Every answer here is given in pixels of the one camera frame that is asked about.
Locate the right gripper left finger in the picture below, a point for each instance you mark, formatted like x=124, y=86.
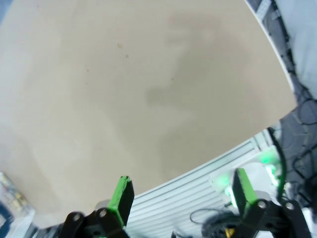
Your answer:
x=119, y=205

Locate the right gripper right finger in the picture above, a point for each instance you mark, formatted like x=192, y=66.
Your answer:
x=245, y=196

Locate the white plastic shopping bag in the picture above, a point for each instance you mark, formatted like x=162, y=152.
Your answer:
x=15, y=198

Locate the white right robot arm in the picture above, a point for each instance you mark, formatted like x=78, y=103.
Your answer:
x=260, y=171

